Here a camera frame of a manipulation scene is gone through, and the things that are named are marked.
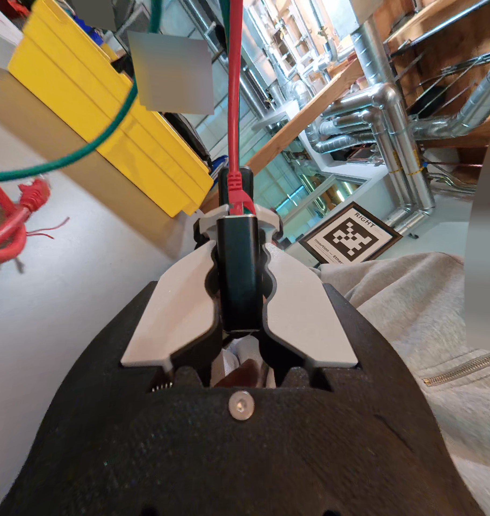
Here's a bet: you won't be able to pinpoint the person's right hand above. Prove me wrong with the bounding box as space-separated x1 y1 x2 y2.
218 359 268 389

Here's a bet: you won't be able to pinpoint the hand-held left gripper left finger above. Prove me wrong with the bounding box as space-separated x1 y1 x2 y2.
120 241 224 369

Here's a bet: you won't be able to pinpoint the grey zip hoodie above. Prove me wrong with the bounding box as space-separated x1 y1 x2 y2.
350 282 490 516

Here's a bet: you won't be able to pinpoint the green ethernet cable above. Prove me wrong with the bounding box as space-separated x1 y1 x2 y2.
0 0 256 215

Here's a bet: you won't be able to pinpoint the red ethernet cable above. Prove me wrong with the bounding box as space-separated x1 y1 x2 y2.
0 0 254 265

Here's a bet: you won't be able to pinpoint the black ethernet adapter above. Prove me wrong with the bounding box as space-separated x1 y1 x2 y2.
215 215 266 334

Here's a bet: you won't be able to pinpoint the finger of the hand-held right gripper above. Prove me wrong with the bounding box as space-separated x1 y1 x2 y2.
193 205 230 243
254 206 284 243

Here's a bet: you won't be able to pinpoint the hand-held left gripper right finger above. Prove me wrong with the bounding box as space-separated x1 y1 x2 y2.
261 242 358 369

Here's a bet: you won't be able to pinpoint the wooden beam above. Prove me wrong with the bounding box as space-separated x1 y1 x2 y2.
206 52 367 207

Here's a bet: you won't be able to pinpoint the framed marker sign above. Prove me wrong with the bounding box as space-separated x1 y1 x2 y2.
298 201 404 268

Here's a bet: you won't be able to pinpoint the person's right forearm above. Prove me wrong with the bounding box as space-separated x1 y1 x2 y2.
309 251 467 352

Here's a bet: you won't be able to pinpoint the silver ventilation ducts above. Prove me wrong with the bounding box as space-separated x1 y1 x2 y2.
245 0 490 239

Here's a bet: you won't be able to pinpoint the yellow plastic bin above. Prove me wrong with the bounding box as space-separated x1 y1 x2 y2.
6 0 215 219

